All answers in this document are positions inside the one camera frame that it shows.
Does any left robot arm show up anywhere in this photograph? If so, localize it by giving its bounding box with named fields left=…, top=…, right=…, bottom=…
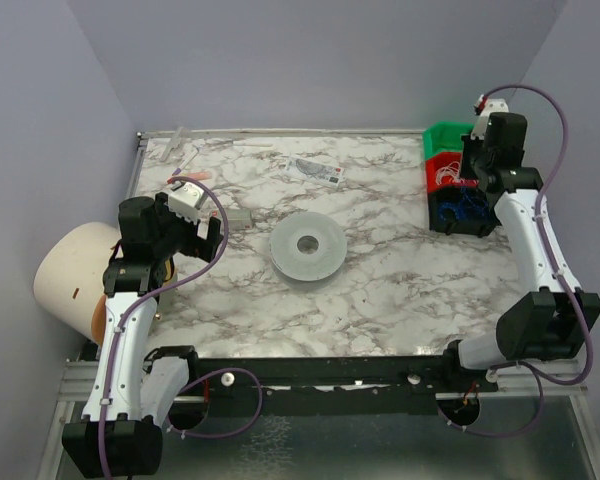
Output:
left=62, top=193, right=229, bottom=479

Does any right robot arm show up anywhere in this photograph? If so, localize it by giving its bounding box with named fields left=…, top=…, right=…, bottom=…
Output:
left=458, top=111, right=600, bottom=370

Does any red storage bin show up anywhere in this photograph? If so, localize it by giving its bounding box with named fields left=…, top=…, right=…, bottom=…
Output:
left=425, top=152, right=475, bottom=194

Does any green storage bin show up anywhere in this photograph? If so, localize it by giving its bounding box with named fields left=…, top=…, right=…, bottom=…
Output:
left=422, top=122, right=473, bottom=160

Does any grey cardboard box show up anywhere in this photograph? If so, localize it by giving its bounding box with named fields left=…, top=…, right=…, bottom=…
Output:
left=209, top=209, right=253, bottom=231

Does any black storage bin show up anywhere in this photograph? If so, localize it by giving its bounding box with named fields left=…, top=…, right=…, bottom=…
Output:
left=427, top=187, right=500, bottom=238

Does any pink yellow highlighter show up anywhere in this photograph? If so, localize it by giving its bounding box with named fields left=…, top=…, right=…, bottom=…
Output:
left=167, top=171, right=212, bottom=183

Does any white purple pen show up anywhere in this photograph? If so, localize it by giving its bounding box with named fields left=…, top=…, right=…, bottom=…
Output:
left=172, top=150, right=199, bottom=176

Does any clear plastic T piece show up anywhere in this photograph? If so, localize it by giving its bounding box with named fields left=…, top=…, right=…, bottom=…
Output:
left=160, top=126, right=185, bottom=163

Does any beige cylinder with orange disc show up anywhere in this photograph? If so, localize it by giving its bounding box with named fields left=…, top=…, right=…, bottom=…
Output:
left=32, top=221, right=179, bottom=349

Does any white packaged ruler set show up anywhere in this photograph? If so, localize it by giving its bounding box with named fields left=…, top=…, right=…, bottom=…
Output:
left=282, top=156, right=344, bottom=188

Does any white cable bundle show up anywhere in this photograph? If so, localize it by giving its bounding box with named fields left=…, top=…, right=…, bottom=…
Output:
left=433, top=160, right=469, bottom=187

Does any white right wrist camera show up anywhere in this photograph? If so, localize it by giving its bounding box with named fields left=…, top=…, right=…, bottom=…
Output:
left=470, top=95, right=509, bottom=140

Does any blue cable bundle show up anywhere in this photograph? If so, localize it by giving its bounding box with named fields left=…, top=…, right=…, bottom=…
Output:
left=438, top=187, right=489, bottom=224

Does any white perforated cable spool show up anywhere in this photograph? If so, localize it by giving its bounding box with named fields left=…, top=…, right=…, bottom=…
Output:
left=269, top=211, right=347, bottom=284

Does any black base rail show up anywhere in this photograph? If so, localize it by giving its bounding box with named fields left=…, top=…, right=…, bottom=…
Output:
left=170, top=350, right=498, bottom=419

